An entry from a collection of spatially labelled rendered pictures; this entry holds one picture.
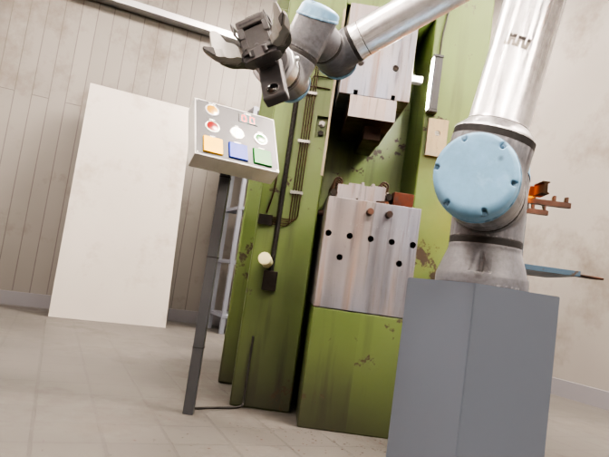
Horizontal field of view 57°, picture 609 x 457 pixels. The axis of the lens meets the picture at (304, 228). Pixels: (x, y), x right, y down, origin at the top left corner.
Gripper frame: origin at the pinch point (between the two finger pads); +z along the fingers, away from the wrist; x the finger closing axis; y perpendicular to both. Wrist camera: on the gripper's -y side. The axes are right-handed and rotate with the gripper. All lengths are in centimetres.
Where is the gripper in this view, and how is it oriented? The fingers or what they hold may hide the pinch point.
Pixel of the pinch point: (243, 34)
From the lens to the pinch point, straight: 100.3
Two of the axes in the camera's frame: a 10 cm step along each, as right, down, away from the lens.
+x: 9.2, -3.4, -1.9
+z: -2.2, -0.4, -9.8
